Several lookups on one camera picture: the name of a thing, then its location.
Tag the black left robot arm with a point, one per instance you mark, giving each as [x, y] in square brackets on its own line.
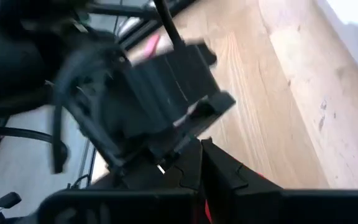
[11, 56]

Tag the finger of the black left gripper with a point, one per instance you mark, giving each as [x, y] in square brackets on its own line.
[207, 54]
[216, 104]

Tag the white plastic bin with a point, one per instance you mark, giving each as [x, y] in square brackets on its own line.
[353, 31]

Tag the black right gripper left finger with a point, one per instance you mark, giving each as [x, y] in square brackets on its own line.
[188, 168]

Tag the red silicone spatula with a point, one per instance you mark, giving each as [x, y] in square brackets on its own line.
[208, 216]

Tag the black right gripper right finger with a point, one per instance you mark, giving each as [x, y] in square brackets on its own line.
[228, 186]

